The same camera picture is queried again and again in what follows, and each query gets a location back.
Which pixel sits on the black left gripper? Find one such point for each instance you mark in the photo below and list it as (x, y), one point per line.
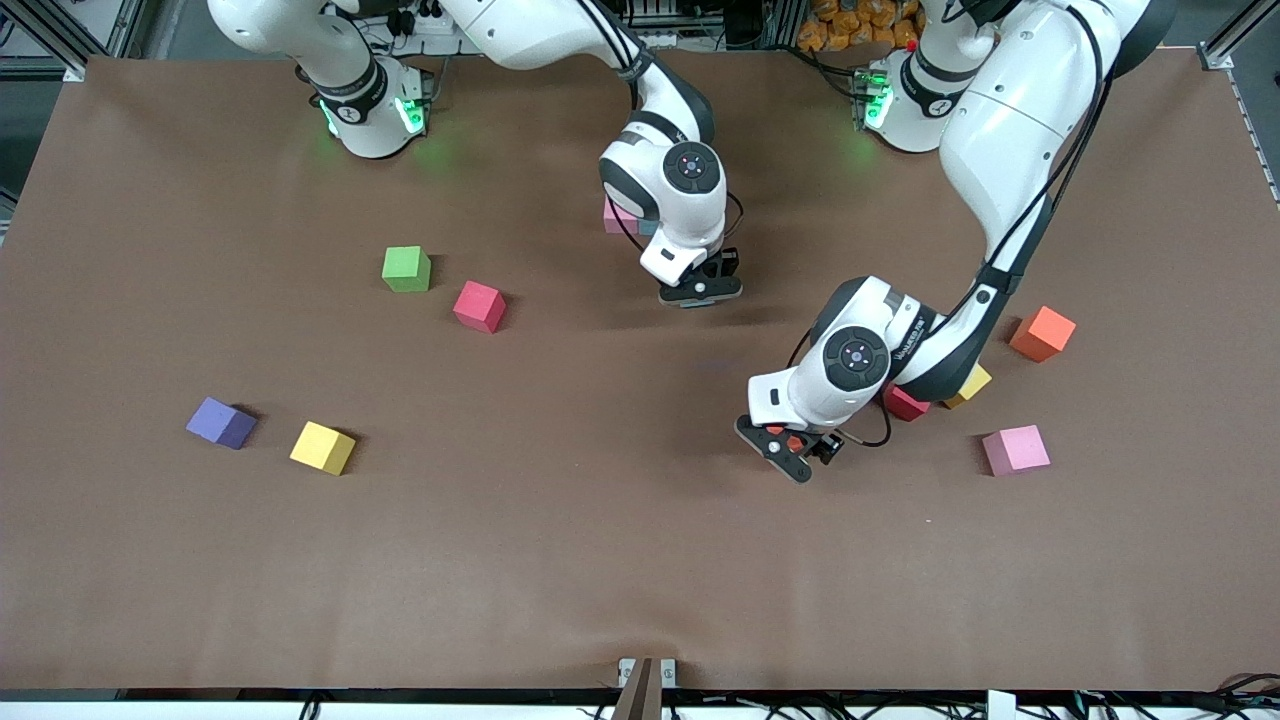
(826, 447)

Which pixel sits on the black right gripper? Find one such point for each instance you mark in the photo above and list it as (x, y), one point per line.
(725, 265)

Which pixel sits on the orange foam cube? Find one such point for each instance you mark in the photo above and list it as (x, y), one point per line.
(795, 441)
(1042, 333)

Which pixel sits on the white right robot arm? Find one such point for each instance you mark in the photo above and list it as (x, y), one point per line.
(690, 170)

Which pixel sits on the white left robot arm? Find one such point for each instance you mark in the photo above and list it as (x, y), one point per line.
(1010, 130)

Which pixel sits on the red foam cube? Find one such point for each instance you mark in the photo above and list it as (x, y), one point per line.
(479, 306)
(905, 403)

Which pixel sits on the pink foam cube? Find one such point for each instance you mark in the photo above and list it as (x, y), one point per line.
(1016, 449)
(613, 222)

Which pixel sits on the yellow foam cube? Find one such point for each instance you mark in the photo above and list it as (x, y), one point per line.
(322, 447)
(975, 385)

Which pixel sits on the brown table cover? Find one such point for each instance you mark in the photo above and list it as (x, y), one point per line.
(640, 560)

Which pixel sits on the white rack device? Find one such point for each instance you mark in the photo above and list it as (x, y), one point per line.
(660, 38)

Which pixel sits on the orange bag pile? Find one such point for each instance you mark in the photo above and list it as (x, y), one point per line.
(860, 25)

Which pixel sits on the green foam cube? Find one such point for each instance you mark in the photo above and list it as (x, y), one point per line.
(406, 269)

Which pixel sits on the white power strip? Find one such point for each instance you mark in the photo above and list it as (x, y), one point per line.
(435, 25)

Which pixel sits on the purple foam cube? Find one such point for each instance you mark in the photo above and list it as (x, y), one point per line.
(220, 422)

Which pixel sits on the brown post with metal bracket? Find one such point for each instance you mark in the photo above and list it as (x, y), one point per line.
(645, 680)

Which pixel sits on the aluminium table side rail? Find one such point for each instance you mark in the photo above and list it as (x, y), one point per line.
(1256, 130)

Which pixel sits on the aluminium frame profile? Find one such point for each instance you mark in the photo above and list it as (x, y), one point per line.
(1240, 30)
(50, 30)

